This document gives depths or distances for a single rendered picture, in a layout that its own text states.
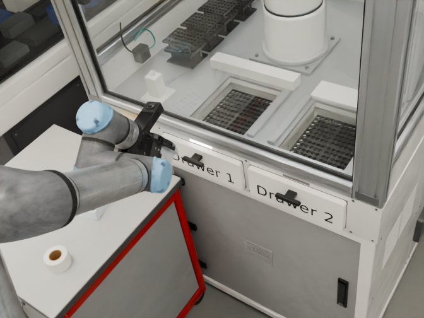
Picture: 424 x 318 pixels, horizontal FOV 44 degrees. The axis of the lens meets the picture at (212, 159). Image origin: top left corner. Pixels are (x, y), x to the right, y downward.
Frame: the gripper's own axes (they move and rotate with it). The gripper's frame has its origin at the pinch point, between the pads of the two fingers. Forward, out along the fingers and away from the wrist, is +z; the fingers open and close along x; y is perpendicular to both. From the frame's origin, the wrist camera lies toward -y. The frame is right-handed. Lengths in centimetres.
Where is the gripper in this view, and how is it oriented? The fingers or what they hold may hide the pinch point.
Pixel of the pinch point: (169, 149)
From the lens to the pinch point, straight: 144.9
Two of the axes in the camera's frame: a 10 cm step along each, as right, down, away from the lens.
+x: 8.8, 1.1, -4.6
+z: 4.2, 2.6, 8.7
